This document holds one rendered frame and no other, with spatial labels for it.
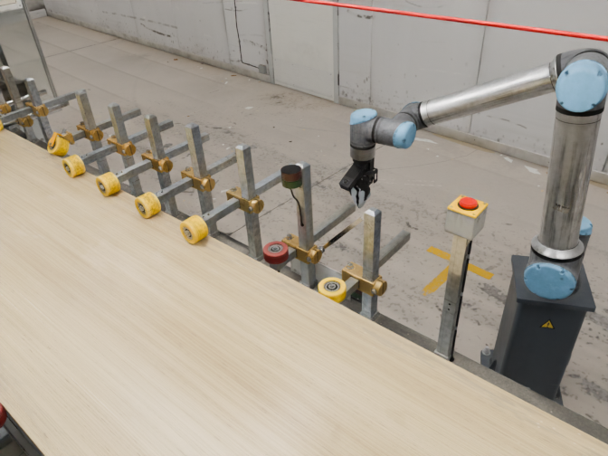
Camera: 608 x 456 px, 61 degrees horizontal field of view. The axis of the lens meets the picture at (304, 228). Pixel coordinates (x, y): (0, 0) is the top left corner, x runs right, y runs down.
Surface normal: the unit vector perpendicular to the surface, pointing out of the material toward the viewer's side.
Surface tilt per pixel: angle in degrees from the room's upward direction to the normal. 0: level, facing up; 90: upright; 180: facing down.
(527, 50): 90
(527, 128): 90
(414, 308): 0
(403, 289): 0
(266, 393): 0
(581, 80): 83
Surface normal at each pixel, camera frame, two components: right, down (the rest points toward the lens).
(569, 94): -0.54, 0.40
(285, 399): -0.05, -0.82
